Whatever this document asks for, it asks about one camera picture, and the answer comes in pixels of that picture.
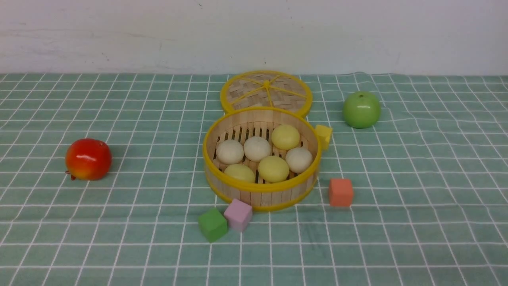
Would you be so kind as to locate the white bun front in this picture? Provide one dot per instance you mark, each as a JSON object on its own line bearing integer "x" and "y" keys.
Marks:
{"x": 298, "y": 159}

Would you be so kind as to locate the pink cube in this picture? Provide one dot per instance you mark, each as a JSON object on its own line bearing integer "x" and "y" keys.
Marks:
{"x": 238, "y": 215}

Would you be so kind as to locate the bamboo steamer tray yellow rim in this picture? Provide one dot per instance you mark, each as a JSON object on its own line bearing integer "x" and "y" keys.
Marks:
{"x": 261, "y": 121}

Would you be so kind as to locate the woven bamboo steamer lid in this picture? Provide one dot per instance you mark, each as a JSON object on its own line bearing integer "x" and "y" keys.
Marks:
{"x": 266, "y": 88}

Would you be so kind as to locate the yellow bun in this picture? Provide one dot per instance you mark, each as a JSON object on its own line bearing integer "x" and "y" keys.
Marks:
{"x": 273, "y": 169}
{"x": 285, "y": 137}
{"x": 240, "y": 172}

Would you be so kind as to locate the white bun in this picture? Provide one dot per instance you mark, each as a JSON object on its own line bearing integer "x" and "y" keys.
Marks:
{"x": 230, "y": 152}
{"x": 298, "y": 159}
{"x": 256, "y": 148}

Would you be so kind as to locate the green checkered tablecloth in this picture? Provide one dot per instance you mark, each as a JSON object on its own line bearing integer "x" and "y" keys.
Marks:
{"x": 429, "y": 180}

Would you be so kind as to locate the green cube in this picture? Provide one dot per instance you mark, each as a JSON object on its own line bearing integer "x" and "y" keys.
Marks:
{"x": 213, "y": 225}

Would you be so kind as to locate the green apple toy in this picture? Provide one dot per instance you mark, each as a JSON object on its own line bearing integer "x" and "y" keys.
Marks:
{"x": 361, "y": 110}

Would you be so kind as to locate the yellow cube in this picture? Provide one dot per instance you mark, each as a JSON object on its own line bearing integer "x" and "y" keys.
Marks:
{"x": 324, "y": 134}

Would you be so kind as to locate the red pomegranate toy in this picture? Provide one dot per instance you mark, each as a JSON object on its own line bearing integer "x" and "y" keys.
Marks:
{"x": 88, "y": 159}

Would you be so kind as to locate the orange cube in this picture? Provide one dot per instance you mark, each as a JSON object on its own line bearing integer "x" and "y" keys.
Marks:
{"x": 340, "y": 192}

